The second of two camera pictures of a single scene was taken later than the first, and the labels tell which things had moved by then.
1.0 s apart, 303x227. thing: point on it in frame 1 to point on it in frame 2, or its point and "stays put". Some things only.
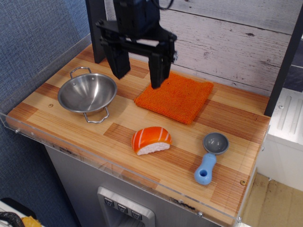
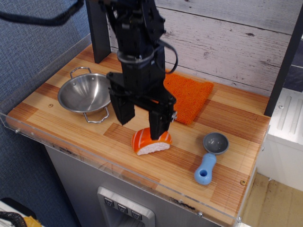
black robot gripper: x=137 y=19 to x=142 y=78
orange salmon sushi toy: x=150 y=140 stays put
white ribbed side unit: x=281 y=160 stays put
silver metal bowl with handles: x=87 y=93 stays put
